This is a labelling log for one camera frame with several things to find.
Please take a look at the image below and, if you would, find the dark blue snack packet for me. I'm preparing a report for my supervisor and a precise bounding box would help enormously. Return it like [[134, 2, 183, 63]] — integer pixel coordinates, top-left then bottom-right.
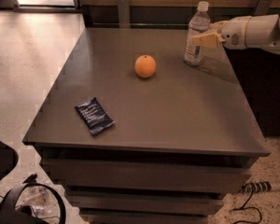
[[75, 97, 115, 135]]

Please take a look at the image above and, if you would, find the left metal wall bracket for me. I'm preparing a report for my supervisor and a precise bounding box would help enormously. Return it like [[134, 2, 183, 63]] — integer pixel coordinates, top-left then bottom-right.
[[118, 0, 131, 28]]

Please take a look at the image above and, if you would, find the clear plastic water bottle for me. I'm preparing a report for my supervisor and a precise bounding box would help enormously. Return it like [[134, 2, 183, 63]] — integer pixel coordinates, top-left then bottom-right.
[[184, 1, 211, 66]]

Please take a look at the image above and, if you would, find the black chair base ring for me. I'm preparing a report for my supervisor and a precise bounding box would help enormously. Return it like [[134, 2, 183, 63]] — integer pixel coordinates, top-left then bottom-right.
[[0, 174, 67, 224]]

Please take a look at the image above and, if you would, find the black chair seat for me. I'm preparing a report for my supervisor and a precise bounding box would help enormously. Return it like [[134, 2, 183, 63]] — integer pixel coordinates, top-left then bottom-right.
[[0, 141, 19, 181]]

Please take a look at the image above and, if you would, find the black power cable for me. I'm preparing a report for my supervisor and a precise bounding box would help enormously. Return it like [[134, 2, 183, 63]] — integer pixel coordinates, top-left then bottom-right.
[[232, 189, 263, 224]]

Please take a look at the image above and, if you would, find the right metal wall bracket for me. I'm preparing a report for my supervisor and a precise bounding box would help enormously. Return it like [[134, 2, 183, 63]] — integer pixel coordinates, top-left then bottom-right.
[[253, 0, 273, 16]]

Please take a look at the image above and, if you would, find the white power strip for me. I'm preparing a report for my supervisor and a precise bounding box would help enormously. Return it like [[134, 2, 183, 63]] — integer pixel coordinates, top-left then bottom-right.
[[239, 181, 280, 193]]

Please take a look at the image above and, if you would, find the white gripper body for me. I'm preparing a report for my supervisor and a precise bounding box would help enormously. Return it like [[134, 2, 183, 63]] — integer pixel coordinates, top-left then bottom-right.
[[221, 16, 251, 49]]

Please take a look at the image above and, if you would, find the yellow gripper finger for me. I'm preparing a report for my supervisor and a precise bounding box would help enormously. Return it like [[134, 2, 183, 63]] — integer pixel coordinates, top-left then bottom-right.
[[192, 32, 225, 48], [209, 21, 227, 33]]

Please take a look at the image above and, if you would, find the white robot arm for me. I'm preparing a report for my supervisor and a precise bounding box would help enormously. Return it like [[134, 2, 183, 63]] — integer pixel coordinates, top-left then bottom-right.
[[190, 14, 280, 55]]

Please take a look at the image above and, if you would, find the metal wall bracket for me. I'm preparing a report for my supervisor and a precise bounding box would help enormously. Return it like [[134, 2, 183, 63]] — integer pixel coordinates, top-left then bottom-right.
[[253, 0, 273, 16], [118, 0, 131, 28]]

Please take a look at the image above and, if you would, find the orange fruit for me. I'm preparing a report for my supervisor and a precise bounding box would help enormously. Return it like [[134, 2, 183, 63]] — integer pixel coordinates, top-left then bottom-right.
[[134, 55, 157, 78]]

